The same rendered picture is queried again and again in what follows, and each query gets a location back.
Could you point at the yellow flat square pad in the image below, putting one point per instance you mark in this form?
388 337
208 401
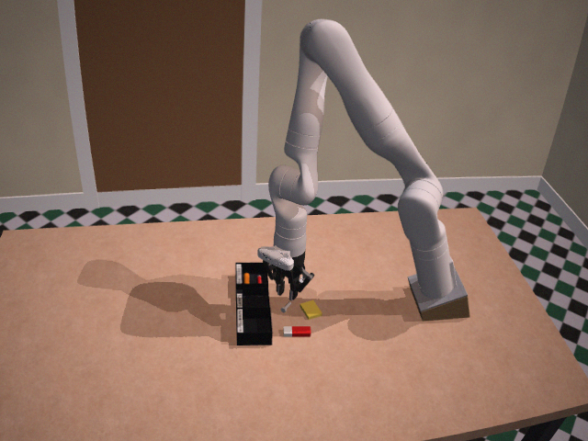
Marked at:
310 309

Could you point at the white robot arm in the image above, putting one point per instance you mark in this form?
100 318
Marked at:
326 50

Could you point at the red and white eraser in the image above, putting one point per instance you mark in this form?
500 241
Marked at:
297 331

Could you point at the black three-compartment bin rack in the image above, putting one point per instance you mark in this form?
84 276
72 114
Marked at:
252 300

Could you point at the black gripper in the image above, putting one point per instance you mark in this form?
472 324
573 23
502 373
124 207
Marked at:
279 274

